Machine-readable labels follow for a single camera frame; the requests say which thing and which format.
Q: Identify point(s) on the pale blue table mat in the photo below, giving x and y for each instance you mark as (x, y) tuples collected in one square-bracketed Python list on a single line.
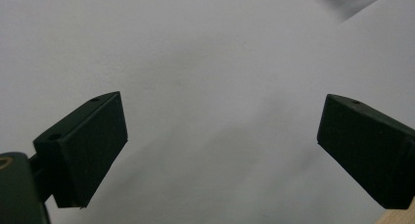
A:
[(208, 54)]

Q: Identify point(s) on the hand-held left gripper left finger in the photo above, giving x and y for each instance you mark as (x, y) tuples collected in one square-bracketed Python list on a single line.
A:
[(84, 152)]

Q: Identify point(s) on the wooden framed work board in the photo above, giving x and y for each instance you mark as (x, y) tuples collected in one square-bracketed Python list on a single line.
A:
[(403, 217)]

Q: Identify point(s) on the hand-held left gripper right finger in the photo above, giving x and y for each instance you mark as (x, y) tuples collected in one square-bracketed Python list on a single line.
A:
[(368, 152)]

